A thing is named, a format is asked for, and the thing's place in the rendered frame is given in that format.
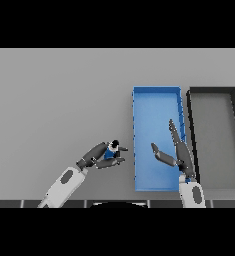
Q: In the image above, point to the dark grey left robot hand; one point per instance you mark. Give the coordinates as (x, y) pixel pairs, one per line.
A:
(95, 155)

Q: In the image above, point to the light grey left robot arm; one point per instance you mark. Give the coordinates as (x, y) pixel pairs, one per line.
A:
(65, 185)

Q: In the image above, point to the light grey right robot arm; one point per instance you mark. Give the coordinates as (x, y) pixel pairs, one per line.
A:
(191, 193)

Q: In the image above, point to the blue bin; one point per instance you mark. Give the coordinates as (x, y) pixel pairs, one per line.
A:
(155, 140)

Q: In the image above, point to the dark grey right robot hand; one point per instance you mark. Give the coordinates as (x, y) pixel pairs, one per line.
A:
(181, 154)

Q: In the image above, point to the dark grey bin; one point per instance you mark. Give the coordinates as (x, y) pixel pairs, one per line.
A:
(215, 140)

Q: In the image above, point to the blue pipe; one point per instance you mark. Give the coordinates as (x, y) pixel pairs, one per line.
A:
(111, 150)

